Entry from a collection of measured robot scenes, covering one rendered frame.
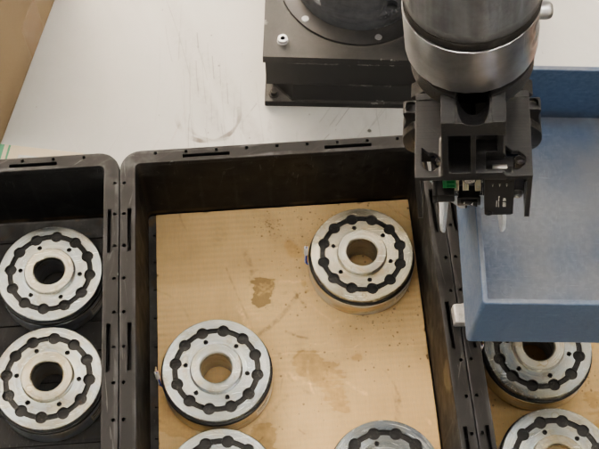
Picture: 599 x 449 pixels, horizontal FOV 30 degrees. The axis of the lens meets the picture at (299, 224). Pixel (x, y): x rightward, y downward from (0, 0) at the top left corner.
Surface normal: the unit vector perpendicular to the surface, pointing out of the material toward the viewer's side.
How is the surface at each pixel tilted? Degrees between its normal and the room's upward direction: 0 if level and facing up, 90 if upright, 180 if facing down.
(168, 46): 0
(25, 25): 90
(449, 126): 90
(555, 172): 2
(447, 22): 93
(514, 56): 85
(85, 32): 0
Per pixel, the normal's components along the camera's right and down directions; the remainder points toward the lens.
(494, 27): 0.25, 0.83
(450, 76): -0.36, 0.84
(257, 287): 0.00, -0.47
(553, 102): 0.00, 0.88
